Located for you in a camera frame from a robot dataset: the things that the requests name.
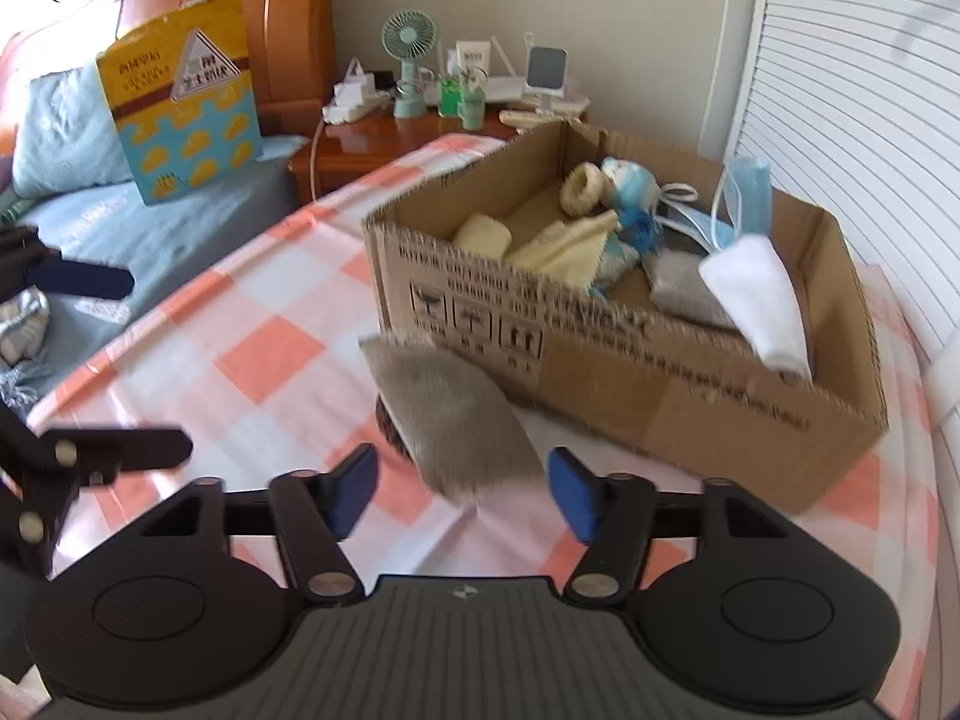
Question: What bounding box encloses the pale yellow cloth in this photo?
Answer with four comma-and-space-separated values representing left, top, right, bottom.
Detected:
504, 210, 622, 287

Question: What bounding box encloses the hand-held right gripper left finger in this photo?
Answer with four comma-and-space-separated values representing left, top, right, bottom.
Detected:
139, 442, 380, 605

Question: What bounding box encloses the white power strip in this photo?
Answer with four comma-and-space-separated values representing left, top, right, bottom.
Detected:
322, 71, 376, 123

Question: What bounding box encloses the pale yellow towel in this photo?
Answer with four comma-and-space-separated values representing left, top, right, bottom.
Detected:
452, 214, 513, 260

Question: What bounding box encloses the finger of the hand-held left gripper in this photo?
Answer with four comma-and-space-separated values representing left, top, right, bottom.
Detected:
0, 229, 137, 305
0, 409, 194, 578

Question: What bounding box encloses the white tube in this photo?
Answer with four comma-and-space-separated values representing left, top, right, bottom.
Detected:
457, 40, 492, 83

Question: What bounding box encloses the grey fabric pouch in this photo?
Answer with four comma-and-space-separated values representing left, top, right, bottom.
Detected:
358, 331, 547, 505
646, 251, 743, 331

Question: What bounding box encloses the white power cable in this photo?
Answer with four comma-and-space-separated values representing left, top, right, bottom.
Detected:
306, 116, 331, 203

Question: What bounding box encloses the blue and white plush toy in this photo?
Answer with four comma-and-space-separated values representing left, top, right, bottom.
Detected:
600, 157, 659, 211

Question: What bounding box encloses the white phone stand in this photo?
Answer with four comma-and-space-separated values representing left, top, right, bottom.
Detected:
521, 45, 571, 113

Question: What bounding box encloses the green desk fan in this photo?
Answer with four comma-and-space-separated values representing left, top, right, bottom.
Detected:
381, 9, 440, 119

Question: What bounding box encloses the white louvered wardrobe door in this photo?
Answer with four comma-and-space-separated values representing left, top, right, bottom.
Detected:
697, 0, 960, 361

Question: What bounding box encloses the blue pillow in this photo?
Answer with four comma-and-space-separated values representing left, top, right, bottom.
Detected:
11, 67, 136, 200

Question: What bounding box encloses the pink checked tablecloth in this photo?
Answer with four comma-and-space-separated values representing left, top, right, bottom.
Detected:
26, 131, 938, 616

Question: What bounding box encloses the blue bed sheet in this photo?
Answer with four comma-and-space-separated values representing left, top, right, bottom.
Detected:
0, 131, 308, 406

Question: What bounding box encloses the wooden nightstand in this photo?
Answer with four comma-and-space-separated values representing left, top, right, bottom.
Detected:
289, 101, 590, 203

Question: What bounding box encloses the blue face mask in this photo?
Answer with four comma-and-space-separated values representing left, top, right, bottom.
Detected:
712, 154, 773, 248
656, 180, 732, 252

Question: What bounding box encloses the brown cardboard box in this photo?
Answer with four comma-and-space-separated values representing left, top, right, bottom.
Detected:
362, 120, 890, 515

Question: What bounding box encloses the white cloth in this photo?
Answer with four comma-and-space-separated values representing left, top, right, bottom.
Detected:
697, 234, 815, 380

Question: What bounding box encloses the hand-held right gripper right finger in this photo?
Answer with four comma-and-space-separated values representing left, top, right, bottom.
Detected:
547, 447, 788, 605

